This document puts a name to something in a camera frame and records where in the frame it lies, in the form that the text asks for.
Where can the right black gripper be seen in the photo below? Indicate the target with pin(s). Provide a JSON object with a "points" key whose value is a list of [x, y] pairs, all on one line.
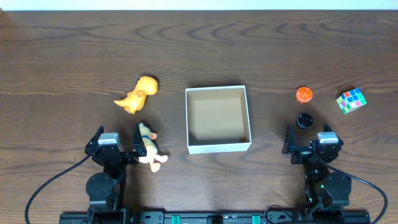
{"points": [[302, 154]]}

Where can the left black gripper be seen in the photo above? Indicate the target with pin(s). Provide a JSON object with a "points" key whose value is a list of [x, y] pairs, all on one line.
{"points": [[115, 154]]}

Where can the black round container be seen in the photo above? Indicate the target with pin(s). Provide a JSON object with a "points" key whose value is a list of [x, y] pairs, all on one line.
{"points": [[304, 120]]}

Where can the orange round container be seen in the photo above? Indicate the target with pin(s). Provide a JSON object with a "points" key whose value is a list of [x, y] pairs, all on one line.
{"points": [[304, 94]]}

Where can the multicoloured puzzle cube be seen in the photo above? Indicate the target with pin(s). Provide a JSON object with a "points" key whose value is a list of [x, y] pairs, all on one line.
{"points": [[351, 100]]}

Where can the white cardboard box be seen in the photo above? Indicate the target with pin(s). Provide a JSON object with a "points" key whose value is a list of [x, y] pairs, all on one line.
{"points": [[217, 119]]}

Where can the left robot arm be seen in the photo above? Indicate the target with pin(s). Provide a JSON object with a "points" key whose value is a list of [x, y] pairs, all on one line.
{"points": [[106, 189]]}

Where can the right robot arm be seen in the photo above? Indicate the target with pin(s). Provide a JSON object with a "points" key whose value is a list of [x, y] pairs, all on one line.
{"points": [[326, 192]]}

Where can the yellow plush duck toy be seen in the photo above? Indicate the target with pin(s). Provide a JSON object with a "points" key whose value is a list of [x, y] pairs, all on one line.
{"points": [[152, 157]]}

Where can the orange rubber dinosaur toy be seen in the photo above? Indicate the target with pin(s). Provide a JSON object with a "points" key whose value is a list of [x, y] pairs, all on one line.
{"points": [[135, 100]]}

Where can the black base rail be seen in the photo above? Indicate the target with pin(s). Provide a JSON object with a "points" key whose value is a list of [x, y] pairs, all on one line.
{"points": [[272, 216]]}

